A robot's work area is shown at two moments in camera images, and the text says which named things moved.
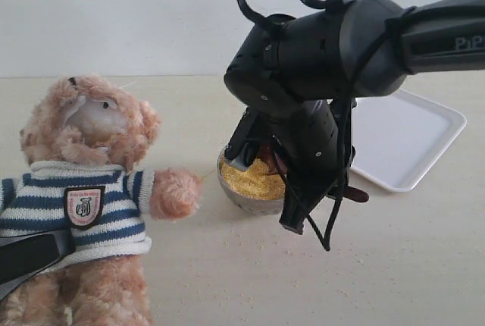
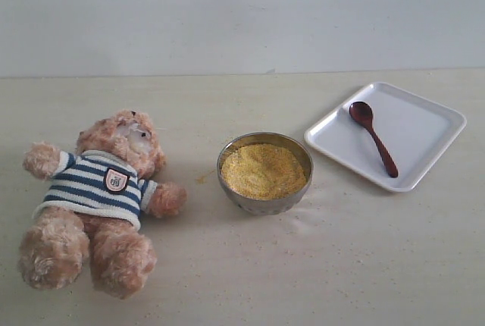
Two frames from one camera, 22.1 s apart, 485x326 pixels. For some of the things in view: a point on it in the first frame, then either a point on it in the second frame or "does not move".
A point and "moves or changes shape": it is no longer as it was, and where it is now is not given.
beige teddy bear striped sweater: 106,208 moves or changes shape
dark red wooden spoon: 276,166 → 363,113
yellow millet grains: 255,181 does not move
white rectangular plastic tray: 398,138 does not move
